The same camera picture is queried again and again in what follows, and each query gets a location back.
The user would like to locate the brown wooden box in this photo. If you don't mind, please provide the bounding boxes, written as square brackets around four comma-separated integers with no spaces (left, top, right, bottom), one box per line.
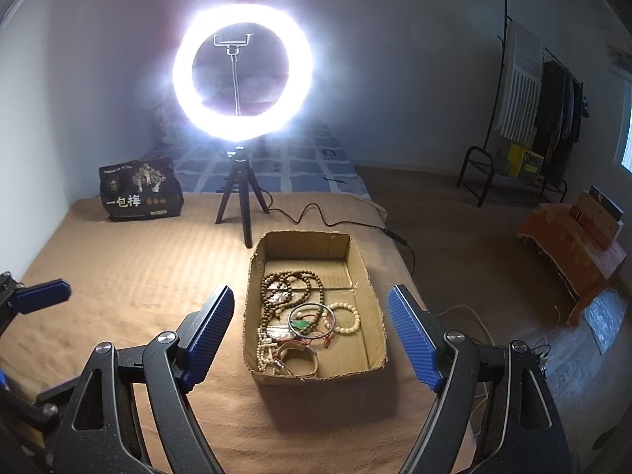
[568,186,624,252]

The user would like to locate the phone holder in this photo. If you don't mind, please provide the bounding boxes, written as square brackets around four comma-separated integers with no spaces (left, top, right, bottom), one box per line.
[213,33,254,115]

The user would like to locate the brown wooden bead necklace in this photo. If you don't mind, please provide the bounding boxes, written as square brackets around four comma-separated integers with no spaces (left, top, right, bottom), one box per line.
[259,269,327,342]

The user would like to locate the black cable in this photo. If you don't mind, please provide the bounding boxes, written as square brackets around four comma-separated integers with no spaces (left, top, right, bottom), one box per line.
[269,204,418,282]

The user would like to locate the striped white cloth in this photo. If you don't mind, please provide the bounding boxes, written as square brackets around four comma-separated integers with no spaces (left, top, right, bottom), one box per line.
[492,22,544,144]

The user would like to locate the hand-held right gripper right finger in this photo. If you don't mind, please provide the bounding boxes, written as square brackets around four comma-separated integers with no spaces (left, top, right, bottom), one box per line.
[387,284,574,474]

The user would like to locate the green pendant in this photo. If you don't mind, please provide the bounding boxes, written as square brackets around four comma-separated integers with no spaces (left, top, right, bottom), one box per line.
[284,308,335,352]

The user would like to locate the black printed bag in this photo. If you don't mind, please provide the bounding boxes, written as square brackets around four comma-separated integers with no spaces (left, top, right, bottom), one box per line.
[98,157,185,222]

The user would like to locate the white bead necklace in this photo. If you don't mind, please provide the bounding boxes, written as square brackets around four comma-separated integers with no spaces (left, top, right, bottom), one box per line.
[255,326,285,376]

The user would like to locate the black clothes rack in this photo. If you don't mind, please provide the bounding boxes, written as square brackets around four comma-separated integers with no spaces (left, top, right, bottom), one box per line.
[456,0,586,209]

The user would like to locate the cardboard box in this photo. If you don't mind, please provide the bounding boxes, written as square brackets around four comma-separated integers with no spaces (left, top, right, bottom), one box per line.
[242,229,389,386]

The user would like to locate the white cable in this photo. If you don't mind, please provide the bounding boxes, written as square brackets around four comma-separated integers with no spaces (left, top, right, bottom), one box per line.
[436,305,495,406]

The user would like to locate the orange cloth covered stool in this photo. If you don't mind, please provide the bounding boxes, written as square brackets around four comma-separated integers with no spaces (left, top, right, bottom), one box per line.
[515,202,628,329]

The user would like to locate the brown band bracelet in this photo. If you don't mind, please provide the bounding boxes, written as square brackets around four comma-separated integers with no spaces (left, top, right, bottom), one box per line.
[275,342,320,379]

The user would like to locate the clear bubble wrap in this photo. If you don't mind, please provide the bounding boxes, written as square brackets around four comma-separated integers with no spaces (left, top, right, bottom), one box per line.
[582,288,631,354]

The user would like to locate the white bead bracelet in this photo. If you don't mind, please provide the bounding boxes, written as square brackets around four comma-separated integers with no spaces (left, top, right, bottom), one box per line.
[323,301,364,335]

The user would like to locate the window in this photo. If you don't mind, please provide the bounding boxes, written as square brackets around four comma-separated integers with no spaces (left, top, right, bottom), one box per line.
[612,66,632,174]

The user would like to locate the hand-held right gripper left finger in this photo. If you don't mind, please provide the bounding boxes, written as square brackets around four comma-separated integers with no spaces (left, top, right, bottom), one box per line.
[37,285,236,474]

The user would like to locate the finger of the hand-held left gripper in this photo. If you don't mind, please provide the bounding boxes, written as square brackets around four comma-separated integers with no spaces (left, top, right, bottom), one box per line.
[0,372,59,433]
[0,271,72,315]

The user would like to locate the blue patterned sheet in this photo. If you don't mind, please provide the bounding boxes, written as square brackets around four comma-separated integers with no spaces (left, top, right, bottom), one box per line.
[138,125,376,201]

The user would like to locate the dark hanging clothes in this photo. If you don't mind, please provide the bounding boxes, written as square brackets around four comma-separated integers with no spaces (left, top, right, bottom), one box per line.
[533,58,586,184]

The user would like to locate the thin dark bangle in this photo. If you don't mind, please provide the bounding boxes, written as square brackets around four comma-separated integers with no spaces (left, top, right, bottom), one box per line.
[288,302,339,342]

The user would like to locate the black tripod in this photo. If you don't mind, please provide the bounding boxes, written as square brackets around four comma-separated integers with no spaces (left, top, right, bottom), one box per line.
[214,144,271,250]

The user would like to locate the ring light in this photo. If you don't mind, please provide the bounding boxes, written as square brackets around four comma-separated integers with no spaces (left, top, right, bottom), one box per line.
[171,3,316,144]

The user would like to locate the yellow box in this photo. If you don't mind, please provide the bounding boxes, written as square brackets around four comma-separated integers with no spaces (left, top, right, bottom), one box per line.
[507,141,544,181]

